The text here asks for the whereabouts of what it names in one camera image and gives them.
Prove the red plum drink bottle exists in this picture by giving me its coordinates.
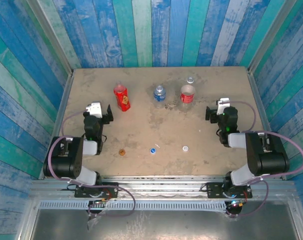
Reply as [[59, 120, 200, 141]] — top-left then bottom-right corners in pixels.
[[113, 83, 132, 112]]

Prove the aluminium frame post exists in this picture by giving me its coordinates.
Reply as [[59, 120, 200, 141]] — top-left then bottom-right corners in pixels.
[[246, 0, 299, 73], [26, 0, 75, 76]]

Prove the aluminium table side rail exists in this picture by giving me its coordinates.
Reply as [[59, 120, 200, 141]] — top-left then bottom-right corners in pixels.
[[246, 67, 289, 181], [38, 72, 75, 180]]

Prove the clear bottle red label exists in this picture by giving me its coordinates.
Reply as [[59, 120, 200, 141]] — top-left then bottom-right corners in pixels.
[[179, 76, 196, 104]]

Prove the metal sheet shelf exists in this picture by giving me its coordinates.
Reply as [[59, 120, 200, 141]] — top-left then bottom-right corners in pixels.
[[16, 208, 303, 240]]

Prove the clear bottle blue label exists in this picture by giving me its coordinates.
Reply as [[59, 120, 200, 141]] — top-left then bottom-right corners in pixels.
[[152, 84, 167, 109]]

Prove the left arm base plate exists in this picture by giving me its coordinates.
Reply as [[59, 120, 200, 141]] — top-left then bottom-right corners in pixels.
[[73, 181, 119, 199]]

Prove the aluminium front rail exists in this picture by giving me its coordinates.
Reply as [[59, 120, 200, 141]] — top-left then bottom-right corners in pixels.
[[28, 175, 296, 201]]

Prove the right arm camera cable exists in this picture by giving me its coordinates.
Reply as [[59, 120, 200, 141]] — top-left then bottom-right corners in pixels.
[[226, 100, 303, 218]]

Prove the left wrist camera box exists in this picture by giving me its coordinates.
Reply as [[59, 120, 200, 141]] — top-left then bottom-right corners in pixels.
[[85, 101, 103, 118]]

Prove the slotted grey cable duct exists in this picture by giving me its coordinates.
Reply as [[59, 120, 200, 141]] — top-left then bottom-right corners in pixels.
[[38, 200, 228, 211]]

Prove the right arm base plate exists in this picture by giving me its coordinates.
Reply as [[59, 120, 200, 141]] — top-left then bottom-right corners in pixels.
[[206, 181, 253, 200]]

